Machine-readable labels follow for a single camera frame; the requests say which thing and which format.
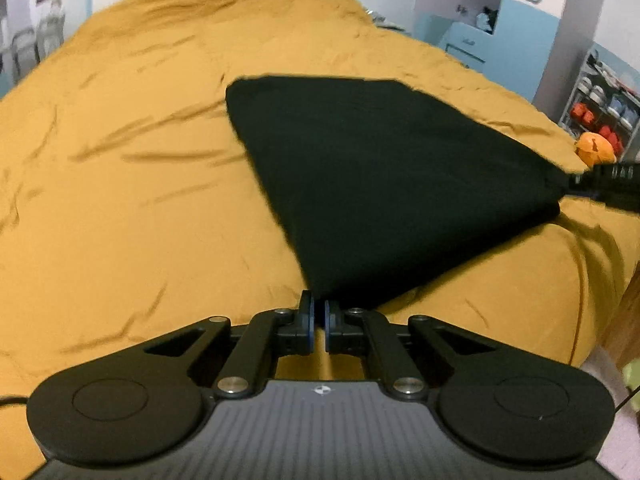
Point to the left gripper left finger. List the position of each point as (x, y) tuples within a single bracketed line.
[(236, 361)]

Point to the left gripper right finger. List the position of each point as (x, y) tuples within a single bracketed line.
[(406, 360)]

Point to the black garment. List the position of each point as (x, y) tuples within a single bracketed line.
[(380, 188)]

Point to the orange plush toy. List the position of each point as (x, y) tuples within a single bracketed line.
[(593, 149)]

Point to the shoe rack with shoes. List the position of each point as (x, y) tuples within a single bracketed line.
[(604, 99)]

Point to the mustard yellow bed quilt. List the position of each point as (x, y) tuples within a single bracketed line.
[(128, 206)]

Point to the light blue nightstand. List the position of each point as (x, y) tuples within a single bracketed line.
[(468, 44)]

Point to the grey metal cart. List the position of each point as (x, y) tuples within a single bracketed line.
[(31, 45)]

